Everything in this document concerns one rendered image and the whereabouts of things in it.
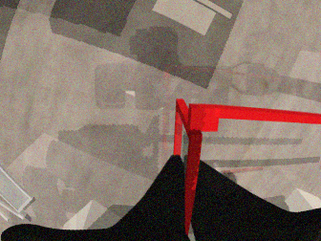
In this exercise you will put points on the red glasses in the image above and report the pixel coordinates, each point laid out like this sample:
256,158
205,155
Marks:
188,139

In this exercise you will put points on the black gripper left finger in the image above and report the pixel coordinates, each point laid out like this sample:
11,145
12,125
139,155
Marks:
158,216

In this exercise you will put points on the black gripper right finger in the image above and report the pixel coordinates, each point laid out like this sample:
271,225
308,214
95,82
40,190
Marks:
224,211

